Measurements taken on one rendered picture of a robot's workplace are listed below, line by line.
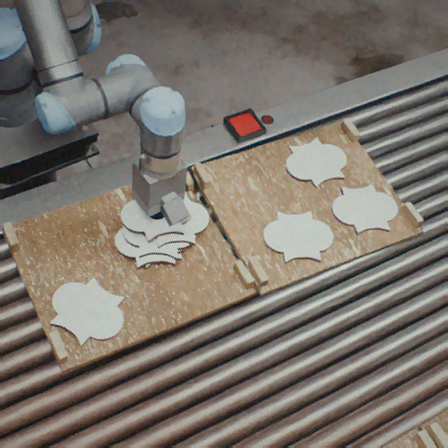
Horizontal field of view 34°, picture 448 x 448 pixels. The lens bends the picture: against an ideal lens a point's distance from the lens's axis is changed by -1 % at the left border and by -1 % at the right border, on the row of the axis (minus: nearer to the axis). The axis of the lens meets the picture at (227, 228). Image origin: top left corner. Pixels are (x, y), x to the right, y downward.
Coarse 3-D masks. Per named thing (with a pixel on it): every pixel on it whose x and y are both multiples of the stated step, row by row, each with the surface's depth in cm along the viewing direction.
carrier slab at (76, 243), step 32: (128, 192) 159; (192, 192) 161; (32, 224) 152; (64, 224) 152; (96, 224) 153; (32, 256) 147; (64, 256) 148; (96, 256) 149; (192, 256) 151; (224, 256) 152; (32, 288) 143; (128, 288) 145; (160, 288) 146; (192, 288) 147; (224, 288) 148; (128, 320) 141; (160, 320) 142; (192, 320) 144; (96, 352) 137
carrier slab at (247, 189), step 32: (320, 128) 177; (224, 160) 167; (256, 160) 168; (352, 160) 172; (224, 192) 162; (256, 192) 163; (288, 192) 164; (320, 192) 165; (384, 192) 167; (224, 224) 157; (256, 224) 158; (256, 256) 153; (320, 256) 155; (352, 256) 156; (256, 288) 150
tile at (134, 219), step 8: (184, 200) 153; (128, 208) 150; (136, 208) 150; (192, 208) 152; (128, 216) 149; (136, 216) 149; (144, 216) 149; (128, 224) 148; (136, 224) 148; (144, 224) 148; (152, 224) 148; (160, 224) 149; (176, 224) 149; (136, 232) 148; (144, 232) 148; (152, 232) 147; (160, 232) 147; (168, 232) 148; (176, 232) 148
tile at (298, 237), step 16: (272, 224) 157; (288, 224) 158; (304, 224) 158; (320, 224) 159; (272, 240) 155; (288, 240) 155; (304, 240) 156; (320, 240) 156; (288, 256) 153; (304, 256) 153
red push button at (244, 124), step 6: (246, 114) 177; (234, 120) 176; (240, 120) 176; (246, 120) 176; (252, 120) 176; (234, 126) 175; (240, 126) 175; (246, 126) 175; (252, 126) 175; (258, 126) 176; (240, 132) 174; (246, 132) 174
